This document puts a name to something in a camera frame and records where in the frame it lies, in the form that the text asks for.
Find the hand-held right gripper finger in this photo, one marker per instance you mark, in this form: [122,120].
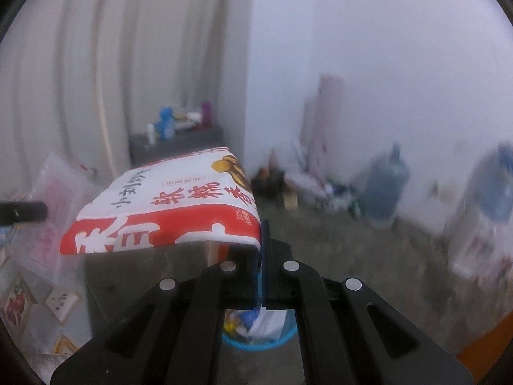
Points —
[266,272]
[256,280]

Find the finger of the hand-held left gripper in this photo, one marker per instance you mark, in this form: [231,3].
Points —
[24,212]

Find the clear plastic bag red print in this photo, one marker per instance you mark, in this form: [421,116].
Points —
[60,248]

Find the blue plastic basket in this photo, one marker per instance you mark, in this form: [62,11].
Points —
[260,344]

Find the red and white snack bag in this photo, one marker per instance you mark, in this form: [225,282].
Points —
[160,208]

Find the dark box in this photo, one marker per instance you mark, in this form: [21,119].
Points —
[266,184]

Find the white plastic bag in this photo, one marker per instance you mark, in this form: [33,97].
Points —
[308,183]

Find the fruit-print tablecloth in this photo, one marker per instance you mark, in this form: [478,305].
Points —
[24,313]

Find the large blue water jug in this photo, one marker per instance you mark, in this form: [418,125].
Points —
[384,188]

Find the small white bottle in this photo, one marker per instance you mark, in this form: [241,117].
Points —
[150,134]

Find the grey cabinet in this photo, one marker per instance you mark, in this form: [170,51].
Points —
[180,146]

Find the pink board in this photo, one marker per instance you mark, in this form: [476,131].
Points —
[324,120]

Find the blue bottle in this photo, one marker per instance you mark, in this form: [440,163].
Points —
[166,124]

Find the magenta box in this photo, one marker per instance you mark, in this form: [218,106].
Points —
[206,114]

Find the white tube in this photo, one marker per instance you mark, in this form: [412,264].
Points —
[193,117]

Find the white curtain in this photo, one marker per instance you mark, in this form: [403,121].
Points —
[120,48]

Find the orange object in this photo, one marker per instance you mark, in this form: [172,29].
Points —
[481,357]

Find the water dispenser with jug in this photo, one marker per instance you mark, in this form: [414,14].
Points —
[489,192]

